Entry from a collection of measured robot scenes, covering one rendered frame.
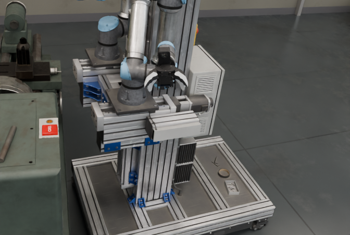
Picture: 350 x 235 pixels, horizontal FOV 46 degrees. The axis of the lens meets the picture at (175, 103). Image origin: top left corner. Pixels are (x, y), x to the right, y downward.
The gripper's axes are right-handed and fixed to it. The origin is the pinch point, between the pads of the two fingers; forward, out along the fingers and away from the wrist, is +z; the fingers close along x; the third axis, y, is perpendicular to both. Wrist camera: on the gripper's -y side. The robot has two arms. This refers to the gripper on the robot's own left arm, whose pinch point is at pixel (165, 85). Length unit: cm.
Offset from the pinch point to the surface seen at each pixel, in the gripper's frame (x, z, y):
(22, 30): 104, -156, 42
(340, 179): -148, -139, 180
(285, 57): -159, -382, 182
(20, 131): 59, -9, 25
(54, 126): 46, -12, 25
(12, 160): 57, 9, 25
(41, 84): 80, -103, 57
